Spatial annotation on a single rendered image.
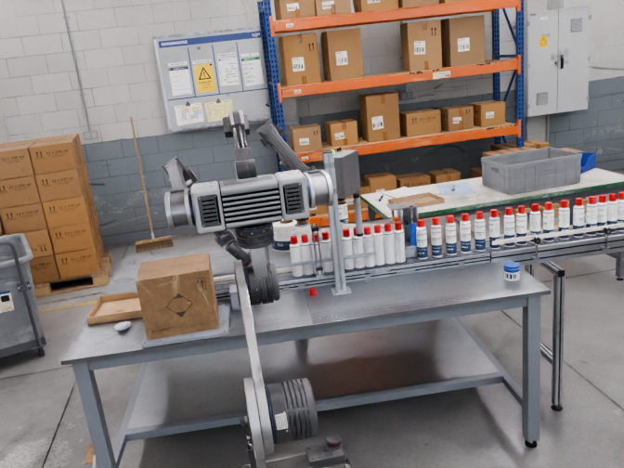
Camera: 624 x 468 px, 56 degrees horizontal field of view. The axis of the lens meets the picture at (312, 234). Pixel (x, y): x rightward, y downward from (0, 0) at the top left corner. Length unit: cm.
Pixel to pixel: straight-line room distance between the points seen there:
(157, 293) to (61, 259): 351
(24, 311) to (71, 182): 158
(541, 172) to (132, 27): 459
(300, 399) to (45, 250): 443
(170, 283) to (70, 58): 494
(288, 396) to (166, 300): 89
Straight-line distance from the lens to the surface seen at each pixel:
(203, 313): 255
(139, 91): 709
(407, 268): 297
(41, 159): 581
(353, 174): 273
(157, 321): 257
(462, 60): 691
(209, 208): 205
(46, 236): 595
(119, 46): 711
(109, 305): 313
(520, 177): 449
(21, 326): 469
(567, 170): 471
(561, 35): 791
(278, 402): 182
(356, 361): 346
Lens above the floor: 193
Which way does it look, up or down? 17 degrees down
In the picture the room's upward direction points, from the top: 6 degrees counter-clockwise
